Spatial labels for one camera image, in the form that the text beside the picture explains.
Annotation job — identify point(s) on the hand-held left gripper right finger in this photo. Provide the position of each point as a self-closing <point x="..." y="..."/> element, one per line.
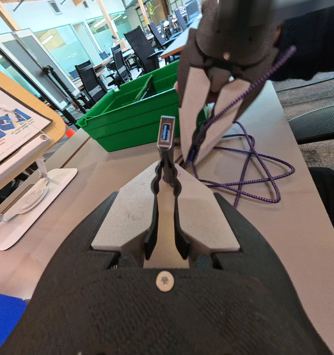
<point x="205" y="222"/>

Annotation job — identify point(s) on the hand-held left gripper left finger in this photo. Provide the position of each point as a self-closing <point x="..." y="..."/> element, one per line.
<point x="125" y="219"/>

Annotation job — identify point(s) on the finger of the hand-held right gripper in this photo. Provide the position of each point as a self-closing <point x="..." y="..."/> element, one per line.
<point x="240" y="88"/>
<point x="191" y="102"/>

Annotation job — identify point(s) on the grey usb hub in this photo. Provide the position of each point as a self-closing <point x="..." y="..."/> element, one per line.
<point x="166" y="138"/>

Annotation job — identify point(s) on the green plastic bin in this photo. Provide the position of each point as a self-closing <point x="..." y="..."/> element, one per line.
<point x="133" y="122"/>

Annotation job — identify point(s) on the blue plastic bin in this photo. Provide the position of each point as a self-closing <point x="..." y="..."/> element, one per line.
<point x="3" y="319"/>

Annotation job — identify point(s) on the person's right forearm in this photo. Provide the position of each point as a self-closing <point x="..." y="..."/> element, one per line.
<point x="308" y="50"/>

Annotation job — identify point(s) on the person's right hand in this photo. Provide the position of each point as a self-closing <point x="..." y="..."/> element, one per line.
<point x="212" y="97"/>

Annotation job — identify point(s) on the black office chair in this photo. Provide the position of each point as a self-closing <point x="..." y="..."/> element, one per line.
<point x="140" y="47"/>
<point x="89" y="77"/>
<point x="119" y="63"/>

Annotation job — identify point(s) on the black mesh chair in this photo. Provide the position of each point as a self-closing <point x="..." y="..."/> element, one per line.
<point x="316" y="122"/>

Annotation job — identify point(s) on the orange traffic cone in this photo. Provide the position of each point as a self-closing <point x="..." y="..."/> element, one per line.
<point x="69" y="133"/>

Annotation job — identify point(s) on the person's dark clothed body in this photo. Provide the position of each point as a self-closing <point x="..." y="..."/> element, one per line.
<point x="330" y="199"/>

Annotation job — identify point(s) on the printed instruction sheet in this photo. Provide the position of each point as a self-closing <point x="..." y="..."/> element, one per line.
<point x="6" y="133"/>

